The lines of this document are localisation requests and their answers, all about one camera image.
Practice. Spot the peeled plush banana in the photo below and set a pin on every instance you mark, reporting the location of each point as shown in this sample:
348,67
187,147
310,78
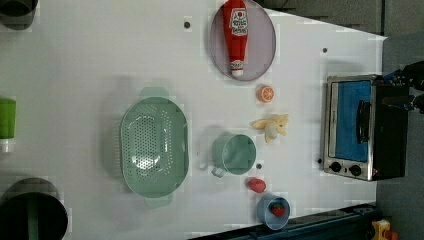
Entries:
272,127

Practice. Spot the toaster oven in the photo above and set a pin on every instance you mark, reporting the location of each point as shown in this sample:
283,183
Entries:
365,128

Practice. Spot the green mug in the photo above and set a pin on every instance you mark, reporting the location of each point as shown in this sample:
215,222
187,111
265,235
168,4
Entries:
234,154

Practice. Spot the green perforated colander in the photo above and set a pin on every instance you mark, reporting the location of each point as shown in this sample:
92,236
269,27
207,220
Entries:
154,147

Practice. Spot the orange half slice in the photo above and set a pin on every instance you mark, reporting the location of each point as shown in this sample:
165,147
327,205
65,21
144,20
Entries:
265,94

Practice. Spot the red strawberry on table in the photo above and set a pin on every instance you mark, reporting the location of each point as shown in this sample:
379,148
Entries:
257,185

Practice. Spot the grey round plate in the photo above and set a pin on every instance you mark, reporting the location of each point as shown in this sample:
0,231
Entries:
260,48

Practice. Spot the blue cup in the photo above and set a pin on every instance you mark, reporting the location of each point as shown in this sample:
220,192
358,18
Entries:
265,216

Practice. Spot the red ketchup bottle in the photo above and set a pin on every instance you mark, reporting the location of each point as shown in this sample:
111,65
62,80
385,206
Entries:
235,26

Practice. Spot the strawberry inside blue cup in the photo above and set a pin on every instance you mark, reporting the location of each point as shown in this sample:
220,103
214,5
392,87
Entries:
277,209

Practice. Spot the yellow orange object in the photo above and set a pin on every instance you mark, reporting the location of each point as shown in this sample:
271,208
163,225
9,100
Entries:
383,231

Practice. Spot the black round container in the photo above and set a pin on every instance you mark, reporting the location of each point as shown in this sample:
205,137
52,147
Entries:
31,210

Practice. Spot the green bottle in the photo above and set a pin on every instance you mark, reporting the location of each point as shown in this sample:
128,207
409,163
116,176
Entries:
7,125

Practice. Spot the dark cylinder top left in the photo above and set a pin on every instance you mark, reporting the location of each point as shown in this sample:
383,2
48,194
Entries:
18,14

